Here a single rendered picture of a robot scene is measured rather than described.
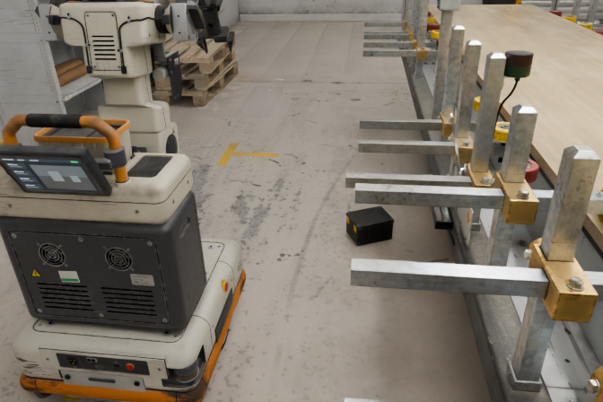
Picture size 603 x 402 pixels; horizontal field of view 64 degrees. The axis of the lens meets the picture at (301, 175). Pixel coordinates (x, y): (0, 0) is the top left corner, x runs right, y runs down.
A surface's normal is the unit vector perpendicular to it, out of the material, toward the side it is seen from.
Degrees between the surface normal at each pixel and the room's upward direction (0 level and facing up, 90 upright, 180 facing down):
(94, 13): 82
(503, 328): 0
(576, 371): 0
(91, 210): 90
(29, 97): 90
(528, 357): 90
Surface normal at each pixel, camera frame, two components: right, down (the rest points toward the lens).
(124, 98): -0.13, 0.32
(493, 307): -0.02, -0.89
